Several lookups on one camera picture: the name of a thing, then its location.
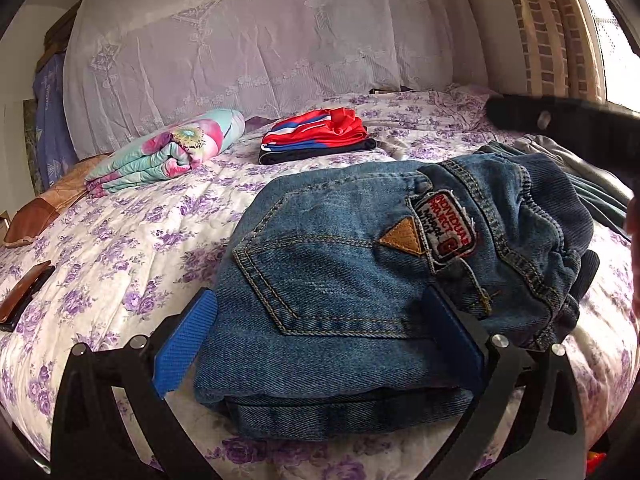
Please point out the grey green clothes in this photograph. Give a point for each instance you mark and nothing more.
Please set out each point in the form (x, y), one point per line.
(585, 180)

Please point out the brown leather wallet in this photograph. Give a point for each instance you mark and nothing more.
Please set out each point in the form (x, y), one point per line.
(22, 295)

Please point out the lavender lace headboard cover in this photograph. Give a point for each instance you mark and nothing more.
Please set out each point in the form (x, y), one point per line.
(250, 45)

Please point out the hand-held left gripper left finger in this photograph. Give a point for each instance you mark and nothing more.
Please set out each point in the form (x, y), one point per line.
(182, 345)

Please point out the folded teal pink floral quilt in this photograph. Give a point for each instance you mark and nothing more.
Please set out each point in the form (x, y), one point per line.
(165, 155)

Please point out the blue patterned cloth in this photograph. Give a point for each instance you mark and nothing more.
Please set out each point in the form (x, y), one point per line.
(52, 120)

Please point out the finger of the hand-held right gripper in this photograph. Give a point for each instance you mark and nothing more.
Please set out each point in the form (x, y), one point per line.
(575, 117)

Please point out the brown checked curtain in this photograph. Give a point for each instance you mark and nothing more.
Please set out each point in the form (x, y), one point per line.
(555, 30)

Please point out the purple floral bedspread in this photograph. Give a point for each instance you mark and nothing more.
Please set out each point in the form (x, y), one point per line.
(125, 240)

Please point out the red orange cloth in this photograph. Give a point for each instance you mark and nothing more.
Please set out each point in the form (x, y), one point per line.
(595, 464)

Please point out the red blue white folded garment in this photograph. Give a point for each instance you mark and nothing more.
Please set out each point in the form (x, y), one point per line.
(315, 127)

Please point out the blue denim pants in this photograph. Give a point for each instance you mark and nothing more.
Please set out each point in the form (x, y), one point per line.
(375, 285)

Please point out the brown gold pillow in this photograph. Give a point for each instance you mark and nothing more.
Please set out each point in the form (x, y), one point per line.
(50, 205)

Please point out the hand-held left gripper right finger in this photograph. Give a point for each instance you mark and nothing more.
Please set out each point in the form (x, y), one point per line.
(455, 340)

